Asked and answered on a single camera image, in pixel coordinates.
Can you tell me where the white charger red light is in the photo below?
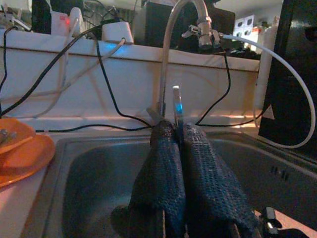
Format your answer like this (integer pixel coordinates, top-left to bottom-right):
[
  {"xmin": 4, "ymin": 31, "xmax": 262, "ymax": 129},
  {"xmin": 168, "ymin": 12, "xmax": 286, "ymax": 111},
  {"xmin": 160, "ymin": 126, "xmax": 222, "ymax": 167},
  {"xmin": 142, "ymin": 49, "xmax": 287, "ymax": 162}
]
[{"xmin": 51, "ymin": 7, "xmax": 83, "ymax": 35}]

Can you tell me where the thin black counter cable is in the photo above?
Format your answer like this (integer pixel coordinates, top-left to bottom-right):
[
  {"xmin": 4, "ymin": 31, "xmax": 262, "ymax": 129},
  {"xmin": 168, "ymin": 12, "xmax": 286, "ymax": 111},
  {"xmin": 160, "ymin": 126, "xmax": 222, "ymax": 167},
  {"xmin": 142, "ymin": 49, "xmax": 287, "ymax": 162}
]
[
  {"xmin": 195, "ymin": 49, "xmax": 232, "ymax": 127},
  {"xmin": 95, "ymin": 39, "xmax": 155, "ymax": 130},
  {"xmin": 35, "ymin": 123, "xmax": 153, "ymax": 132}
]

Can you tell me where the black countertop appliance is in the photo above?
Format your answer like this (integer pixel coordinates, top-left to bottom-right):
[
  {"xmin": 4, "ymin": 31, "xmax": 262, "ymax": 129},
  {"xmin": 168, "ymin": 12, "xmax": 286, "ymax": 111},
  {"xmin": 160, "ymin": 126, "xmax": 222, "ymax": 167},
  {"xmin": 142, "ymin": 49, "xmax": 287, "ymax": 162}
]
[{"xmin": 257, "ymin": 0, "xmax": 317, "ymax": 157}]

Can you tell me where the stainless steel sink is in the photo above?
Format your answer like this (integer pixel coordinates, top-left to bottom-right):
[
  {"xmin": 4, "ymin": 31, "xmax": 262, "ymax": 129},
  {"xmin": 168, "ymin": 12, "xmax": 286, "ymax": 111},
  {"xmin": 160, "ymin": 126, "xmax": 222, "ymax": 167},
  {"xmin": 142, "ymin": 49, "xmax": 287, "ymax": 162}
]
[{"xmin": 22, "ymin": 131, "xmax": 317, "ymax": 238}]

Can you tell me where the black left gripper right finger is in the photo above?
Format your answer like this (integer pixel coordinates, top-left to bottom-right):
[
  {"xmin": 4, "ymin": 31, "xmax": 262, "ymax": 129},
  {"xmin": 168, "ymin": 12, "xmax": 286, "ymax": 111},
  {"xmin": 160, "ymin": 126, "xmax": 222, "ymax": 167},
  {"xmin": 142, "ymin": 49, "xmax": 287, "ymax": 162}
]
[{"xmin": 183, "ymin": 122, "xmax": 258, "ymax": 238}]

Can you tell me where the white power adapter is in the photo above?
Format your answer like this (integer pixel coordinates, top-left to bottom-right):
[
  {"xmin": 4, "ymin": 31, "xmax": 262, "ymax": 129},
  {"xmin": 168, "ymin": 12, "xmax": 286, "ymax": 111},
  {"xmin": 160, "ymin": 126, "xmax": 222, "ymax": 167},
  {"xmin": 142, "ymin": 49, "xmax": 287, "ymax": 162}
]
[{"xmin": 101, "ymin": 21, "xmax": 134, "ymax": 46}]

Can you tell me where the orange plate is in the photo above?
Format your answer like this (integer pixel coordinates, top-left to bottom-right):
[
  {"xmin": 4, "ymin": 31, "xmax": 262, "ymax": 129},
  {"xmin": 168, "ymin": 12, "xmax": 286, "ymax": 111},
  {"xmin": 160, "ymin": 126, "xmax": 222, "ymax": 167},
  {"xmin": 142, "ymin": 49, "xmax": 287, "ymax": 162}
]
[{"xmin": 0, "ymin": 135, "xmax": 55, "ymax": 188}]

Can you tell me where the metal spoon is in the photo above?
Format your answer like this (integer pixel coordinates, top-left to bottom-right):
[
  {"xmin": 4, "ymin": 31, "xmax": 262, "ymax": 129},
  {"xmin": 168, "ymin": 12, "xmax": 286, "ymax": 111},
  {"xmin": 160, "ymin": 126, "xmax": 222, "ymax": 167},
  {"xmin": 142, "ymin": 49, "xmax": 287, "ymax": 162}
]
[{"xmin": 172, "ymin": 85, "xmax": 185, "ymax": 144}]

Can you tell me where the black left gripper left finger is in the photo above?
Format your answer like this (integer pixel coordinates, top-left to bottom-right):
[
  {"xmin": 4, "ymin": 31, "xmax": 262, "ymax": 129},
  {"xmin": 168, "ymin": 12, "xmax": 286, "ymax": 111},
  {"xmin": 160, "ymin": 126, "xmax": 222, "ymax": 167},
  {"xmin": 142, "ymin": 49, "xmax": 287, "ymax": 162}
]
[{"xmin": 128, "ymin": 119, "xmax": 187, "ymax": 238}]

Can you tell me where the large black box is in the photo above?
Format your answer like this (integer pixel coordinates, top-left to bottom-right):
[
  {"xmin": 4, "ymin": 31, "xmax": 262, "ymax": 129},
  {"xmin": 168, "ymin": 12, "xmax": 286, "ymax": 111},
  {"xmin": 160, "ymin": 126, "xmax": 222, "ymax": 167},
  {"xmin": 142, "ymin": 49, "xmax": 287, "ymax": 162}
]
[{"xmin": 145, "ymin": 1, "xmax": 236, "ymax": 50}]

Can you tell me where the steel gooseneck faucet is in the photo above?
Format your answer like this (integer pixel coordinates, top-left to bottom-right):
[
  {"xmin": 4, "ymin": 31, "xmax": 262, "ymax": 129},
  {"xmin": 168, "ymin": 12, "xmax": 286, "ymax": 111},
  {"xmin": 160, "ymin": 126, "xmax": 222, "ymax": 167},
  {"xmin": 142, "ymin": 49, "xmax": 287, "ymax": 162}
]
[{"xmin": 146, "ymin": 0, "xmax": 223, "ymax": 124}]

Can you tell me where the white faucet hose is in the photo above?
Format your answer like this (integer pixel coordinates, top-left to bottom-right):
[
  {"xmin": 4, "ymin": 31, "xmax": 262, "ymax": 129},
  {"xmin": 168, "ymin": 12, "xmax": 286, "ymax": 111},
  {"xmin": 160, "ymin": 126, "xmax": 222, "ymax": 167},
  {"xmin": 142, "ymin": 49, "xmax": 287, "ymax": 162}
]
[{"xmin": 221, "ymin": 34, "xmax": 316, "ymax": 149}]

